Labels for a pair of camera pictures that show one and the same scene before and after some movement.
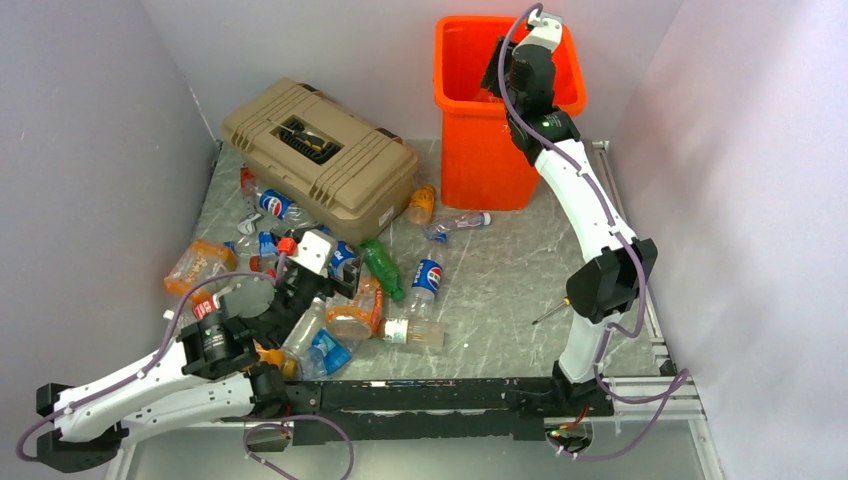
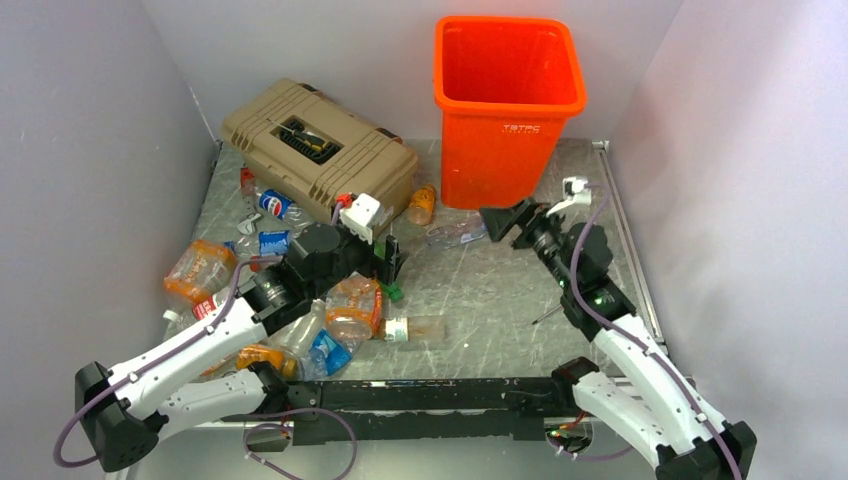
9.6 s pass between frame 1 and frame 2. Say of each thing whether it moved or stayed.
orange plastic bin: stayed
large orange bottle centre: stayed
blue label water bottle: stayed
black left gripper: moved
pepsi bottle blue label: stayed
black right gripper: moved
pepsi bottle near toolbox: stayed
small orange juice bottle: stayed
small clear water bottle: moved
